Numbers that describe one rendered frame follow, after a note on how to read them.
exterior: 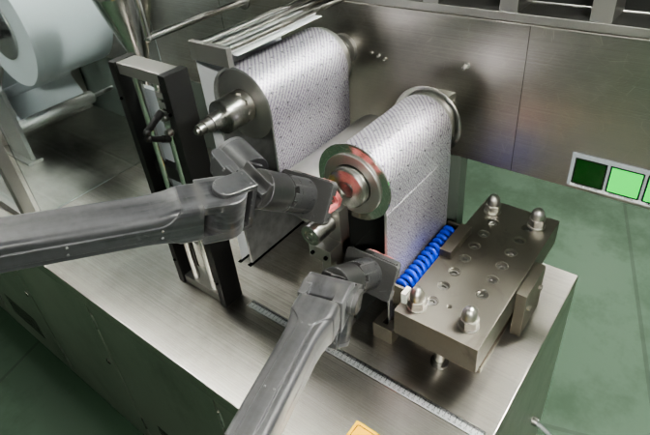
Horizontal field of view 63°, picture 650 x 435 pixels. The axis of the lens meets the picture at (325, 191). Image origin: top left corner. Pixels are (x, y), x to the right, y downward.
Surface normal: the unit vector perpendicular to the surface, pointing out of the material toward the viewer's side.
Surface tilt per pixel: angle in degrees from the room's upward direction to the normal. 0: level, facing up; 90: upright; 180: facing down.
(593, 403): 0
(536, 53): 90
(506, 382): 0
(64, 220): 19
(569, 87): 90
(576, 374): 0
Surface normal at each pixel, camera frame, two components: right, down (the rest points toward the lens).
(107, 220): 0.21, -0.71
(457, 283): -0.08, -0.82
